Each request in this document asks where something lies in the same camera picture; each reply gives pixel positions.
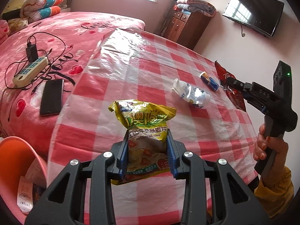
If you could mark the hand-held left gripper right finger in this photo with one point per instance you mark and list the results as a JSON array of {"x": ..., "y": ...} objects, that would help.
[{"x": 171, "y": 161}]

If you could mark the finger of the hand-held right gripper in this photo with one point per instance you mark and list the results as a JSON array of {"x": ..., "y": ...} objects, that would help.
[
  {"x": 260, "y": 91},
  {"x": 255, "y": 103}
]

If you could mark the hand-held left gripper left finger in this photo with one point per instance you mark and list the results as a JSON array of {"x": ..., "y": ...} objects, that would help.
[{"x": 122, "y": 161}]

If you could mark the red snack bag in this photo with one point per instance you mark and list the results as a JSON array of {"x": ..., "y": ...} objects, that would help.
[{"x": 225, "y": 73}]

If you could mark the yellow green oatmeal bag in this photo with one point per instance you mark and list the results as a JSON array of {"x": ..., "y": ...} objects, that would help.
[{"x": 145, "y": 126}]

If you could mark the white milk pouch blue print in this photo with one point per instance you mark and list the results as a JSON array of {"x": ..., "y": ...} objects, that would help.
[{"x": 189, "y": 93}]

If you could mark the orange trash bin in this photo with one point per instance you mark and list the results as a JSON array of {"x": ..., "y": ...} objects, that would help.
[{"x": 16, "y": 154}]

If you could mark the person's right forearm yellow sleeve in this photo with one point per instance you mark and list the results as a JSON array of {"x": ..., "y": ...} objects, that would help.
[{"x": 279, "y": 192}]

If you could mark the person's right hand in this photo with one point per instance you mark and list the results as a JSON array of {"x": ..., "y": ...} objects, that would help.
[{"x": 280, "y": 150}]

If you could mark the small orange blue packet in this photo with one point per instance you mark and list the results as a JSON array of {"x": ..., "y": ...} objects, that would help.
[{"x": 209, "y": 80}]

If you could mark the dark wrapper gold stripe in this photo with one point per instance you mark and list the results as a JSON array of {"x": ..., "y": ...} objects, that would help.
[{"x": 39, "y": 192}]

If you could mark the red checkered tablecloth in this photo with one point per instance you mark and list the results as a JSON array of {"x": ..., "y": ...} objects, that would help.
[{"x": 140, "y": 75}]

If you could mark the black smartphone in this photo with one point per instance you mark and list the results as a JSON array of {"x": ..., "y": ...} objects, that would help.
[{"x": 51, "y": 97}]

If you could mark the brown wooden cabinet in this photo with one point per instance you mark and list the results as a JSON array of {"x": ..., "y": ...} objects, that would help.
[{"x": 187, "y": 28}]

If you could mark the folded quilt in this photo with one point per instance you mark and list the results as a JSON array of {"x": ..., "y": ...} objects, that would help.
[{"x": 196, "y": 5}]

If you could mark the beige power strip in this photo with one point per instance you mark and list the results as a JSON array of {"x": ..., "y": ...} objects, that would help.
[{"x": 25, "y": 73}]

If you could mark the black charger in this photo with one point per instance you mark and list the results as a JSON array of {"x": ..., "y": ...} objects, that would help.
[{"x": 32, "y": 52}]

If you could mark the pink bed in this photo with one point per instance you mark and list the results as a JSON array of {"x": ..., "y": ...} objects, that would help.
[{"x": 70, "y": 28}]

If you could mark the yellow patterned pillow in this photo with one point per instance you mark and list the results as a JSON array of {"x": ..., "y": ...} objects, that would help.
[{"x": 17, "y": 24}]

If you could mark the pink plush toy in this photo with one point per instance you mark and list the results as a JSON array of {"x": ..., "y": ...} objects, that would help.
[{"x": 3, "y": 29}]

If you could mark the colourful rolled bedding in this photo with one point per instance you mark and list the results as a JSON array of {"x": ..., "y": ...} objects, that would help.
[{"x": 16, "y": 1}]

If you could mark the black wall television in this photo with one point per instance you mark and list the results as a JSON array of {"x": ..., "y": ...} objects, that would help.
[{"x": 253, "y": 11}]

